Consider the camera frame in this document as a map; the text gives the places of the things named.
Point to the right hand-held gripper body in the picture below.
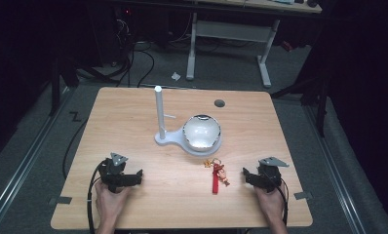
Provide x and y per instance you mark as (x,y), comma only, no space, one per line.
(269,175)

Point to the person's left hand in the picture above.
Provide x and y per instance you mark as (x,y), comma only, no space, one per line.
(110,202)

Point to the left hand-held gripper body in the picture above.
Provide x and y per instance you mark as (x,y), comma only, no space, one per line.
(113,171)

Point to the white paper scrap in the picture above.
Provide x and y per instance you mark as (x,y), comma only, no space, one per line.
(175,76)

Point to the person's right hand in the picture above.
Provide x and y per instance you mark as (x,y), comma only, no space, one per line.
(270,204)

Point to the black computer tower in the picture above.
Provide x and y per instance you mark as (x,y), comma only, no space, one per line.
(112,32)

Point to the desk with white frame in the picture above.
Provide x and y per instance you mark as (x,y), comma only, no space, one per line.
(231,31)

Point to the white stand with hook pole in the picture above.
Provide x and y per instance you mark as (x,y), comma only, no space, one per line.
(160,117)

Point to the grey tape piece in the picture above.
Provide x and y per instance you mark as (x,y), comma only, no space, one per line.
(302,195)
(62,200)

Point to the shiny silver bowl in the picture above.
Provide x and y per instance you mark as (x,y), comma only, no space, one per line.
(201,131)

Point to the metal floor rail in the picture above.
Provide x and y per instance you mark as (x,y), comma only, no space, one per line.
(338,172)
(26,159)

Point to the black stand legs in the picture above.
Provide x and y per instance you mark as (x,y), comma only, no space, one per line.
(55,84)
(322,104)

